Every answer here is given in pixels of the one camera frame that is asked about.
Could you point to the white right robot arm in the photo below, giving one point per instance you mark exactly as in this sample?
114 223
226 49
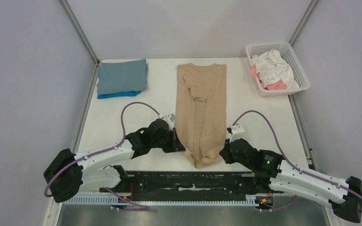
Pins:
273 172

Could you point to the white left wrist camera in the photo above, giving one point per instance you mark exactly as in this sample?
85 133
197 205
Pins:
169 119

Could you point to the folded bright blue t shirt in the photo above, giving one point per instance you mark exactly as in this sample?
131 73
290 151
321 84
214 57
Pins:
119 94

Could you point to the pink t shirt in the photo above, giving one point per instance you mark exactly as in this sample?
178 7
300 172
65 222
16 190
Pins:
267 68

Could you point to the white slotted cable duct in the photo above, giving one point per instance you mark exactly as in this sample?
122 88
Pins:
109 199

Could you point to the folded grey-blue t shirt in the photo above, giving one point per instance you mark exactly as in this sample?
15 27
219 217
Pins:
122 77

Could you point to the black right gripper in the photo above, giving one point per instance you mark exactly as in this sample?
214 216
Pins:
226 152

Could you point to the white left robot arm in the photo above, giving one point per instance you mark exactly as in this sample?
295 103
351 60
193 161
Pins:
71 173

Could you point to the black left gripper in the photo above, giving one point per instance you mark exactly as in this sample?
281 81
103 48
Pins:
175 145

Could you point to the beige t shirt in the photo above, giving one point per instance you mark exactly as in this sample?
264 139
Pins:
201 112

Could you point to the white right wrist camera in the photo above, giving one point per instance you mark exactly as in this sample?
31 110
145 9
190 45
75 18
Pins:
235 131

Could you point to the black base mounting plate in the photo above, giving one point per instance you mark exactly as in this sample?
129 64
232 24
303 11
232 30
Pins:
190 186

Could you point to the white plastic laundry basket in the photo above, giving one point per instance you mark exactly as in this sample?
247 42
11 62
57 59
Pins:
286 53

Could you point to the white t shirt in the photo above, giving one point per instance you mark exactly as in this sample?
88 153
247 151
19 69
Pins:
287 76

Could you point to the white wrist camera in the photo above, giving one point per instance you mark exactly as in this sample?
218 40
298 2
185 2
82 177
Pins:
235 131
169 119

